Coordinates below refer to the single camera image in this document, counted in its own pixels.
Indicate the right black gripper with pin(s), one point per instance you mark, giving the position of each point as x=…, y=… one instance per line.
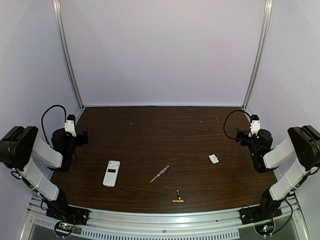
x=241, y=136

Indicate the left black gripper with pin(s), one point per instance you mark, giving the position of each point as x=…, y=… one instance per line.
x=82, y=138

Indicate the white battery compartment cover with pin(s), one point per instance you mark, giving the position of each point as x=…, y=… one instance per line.
x=214, y=159

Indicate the white remote control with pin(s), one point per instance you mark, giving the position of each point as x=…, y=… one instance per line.
x=111, y=174

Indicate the clear handle screwdriver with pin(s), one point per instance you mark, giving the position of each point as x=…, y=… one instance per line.
x=164, y=170

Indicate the orange black battery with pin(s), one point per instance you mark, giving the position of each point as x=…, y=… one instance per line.
x=178, y=195
x=178, y=201

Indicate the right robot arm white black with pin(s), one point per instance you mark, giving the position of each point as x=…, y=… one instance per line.
x=301, y=142

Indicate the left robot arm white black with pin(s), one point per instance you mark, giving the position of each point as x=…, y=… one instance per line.
x=27, y=155

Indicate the left round circuit board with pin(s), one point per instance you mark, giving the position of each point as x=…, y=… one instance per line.
x=63, y=229

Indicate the round circuit board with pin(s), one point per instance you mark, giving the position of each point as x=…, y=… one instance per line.
x=63, y=229
x=265, y=229

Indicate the right round circuit board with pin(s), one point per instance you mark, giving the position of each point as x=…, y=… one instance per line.
x=265, y=229

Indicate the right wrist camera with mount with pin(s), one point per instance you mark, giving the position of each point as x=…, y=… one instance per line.
x=255, y=125

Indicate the right aluminium corner post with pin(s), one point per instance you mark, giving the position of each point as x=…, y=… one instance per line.
x=264, y=32

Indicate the aluminium corner post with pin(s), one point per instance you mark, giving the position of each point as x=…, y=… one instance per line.
x=264, y=32
x=57, y=9

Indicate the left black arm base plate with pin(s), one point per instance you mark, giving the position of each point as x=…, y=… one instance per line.
x=73, y=215

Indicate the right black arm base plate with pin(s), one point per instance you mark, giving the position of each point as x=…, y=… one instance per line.
x=254, y=214

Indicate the front aluminium rail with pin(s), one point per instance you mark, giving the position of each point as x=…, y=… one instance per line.
x=210, y=225

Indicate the left aluminium corner post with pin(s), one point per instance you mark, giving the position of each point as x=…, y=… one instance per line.
x=57, y=9

